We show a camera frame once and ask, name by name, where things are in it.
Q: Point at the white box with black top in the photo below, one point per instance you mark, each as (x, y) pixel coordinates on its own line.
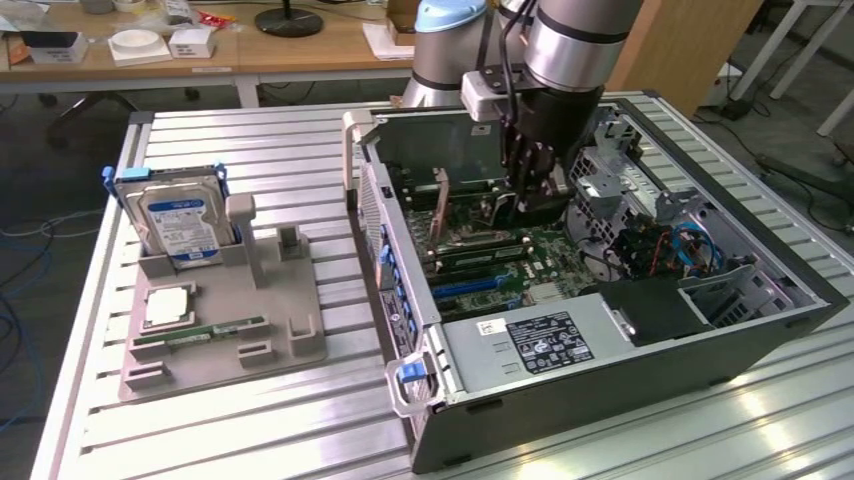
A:
(60, 52)

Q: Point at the green loose RAM stick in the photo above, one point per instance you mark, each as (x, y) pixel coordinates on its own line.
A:
(200, 334)

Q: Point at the black power adapter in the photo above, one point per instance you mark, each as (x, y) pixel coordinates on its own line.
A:
(734, 110)

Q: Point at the grey parts rack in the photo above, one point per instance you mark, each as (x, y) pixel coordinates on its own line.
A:
(280, 300)

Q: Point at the orange box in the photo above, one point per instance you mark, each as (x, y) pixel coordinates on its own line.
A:
(13, 52)

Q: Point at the black chair base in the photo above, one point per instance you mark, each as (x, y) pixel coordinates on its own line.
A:
(80, 107)

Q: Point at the grey power supply unit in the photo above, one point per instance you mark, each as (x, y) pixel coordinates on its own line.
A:
(487, 360)

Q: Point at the green motherboard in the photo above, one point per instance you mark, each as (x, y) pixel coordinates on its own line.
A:
(540, 242)

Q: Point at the silver CPU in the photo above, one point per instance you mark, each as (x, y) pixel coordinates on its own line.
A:
(167, 306)

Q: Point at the grey cup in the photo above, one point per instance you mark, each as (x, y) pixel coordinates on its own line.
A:
(97, 6)

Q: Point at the white labelled box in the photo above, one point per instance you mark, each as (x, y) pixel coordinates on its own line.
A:
(194, 45)

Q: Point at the red packet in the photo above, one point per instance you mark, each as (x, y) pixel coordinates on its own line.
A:
(215, 21)

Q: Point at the black stand base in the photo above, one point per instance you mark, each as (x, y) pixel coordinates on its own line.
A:
(814, 175)

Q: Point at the green graphics card with fan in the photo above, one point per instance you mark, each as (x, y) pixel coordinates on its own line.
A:
(440, 210)

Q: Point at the blue case release latch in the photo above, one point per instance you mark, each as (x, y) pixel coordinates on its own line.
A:
(408, 374)

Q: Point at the hard disk in blue carrier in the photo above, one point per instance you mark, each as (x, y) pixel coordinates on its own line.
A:
(176, 220)

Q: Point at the blue card retainer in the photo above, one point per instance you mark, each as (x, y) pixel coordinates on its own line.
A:
(383, 247)

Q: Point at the grey metal bracket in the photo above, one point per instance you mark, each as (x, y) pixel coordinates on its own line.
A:
(717, 295)

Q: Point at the white paper stack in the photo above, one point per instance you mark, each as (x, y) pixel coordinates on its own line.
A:
(380, 45)

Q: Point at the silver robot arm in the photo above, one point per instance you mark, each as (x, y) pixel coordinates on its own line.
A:
(574, 50)

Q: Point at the wooden cabinet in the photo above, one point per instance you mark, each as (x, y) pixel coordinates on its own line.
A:
(701, 50)

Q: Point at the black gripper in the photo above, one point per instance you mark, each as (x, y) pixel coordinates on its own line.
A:
(554, 130)

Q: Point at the white box with red dot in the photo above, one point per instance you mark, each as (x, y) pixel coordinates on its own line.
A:
(723, 90)

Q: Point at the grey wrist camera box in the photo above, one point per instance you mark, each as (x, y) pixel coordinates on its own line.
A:
(483, 97)

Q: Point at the silver chipset heatsink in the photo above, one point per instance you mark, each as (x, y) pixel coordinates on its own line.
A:
(546, 293)

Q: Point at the white box with round dish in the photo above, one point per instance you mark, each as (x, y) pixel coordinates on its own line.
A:
(136, 50)

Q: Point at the black open PC case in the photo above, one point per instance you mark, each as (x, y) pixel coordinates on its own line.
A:
(601, 400)

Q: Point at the brown cardboard box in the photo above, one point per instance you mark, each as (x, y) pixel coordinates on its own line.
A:
(400, 15)

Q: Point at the blue expansion slot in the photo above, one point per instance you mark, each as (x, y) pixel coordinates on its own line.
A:
(467, 288)

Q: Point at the white table frame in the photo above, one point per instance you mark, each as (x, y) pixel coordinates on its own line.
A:
(781, 90)

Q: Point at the black round lamp base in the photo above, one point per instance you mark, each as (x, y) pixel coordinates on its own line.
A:
(288, 22)

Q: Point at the green installed RAM stick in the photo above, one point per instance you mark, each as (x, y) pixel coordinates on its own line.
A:
(483, 256)

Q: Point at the metal disk bay cage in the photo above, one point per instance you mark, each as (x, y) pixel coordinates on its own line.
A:
(614, 175)

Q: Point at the wooden desk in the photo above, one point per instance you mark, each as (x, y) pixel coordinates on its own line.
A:
(300, 52)

